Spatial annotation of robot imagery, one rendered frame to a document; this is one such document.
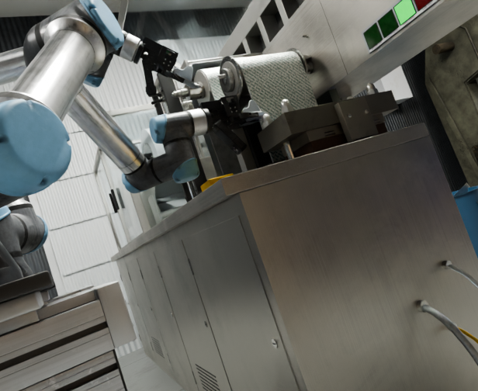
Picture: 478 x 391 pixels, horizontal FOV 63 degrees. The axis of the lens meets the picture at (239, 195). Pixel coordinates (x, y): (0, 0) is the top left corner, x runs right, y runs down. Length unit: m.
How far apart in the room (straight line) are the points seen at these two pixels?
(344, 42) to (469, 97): 5.34
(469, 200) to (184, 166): 2.45
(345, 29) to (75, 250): 3.32
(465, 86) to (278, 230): 5.94
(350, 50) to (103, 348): 1.09
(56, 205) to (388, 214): 3.50
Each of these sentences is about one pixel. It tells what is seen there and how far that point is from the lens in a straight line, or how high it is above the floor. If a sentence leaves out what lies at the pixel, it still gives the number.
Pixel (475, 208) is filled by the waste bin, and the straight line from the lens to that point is 3.20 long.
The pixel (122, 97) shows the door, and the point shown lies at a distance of 4.57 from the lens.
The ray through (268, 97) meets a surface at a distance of 1.27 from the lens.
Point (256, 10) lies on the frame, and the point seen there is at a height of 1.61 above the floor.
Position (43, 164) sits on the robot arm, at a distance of 0.56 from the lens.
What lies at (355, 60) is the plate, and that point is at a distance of 1.34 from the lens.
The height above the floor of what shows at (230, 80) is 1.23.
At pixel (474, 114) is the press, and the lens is 6.63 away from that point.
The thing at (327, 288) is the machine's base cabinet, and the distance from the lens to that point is 0.92.
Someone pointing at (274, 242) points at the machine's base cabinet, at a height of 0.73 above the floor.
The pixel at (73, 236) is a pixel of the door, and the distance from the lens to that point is 4.10.
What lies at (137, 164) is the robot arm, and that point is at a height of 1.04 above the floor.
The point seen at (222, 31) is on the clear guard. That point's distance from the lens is 2.01.
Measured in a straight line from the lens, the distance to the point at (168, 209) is 2.13.
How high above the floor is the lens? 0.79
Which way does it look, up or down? 4 degrees up
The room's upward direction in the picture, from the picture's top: 19 degrees counter-clockwise
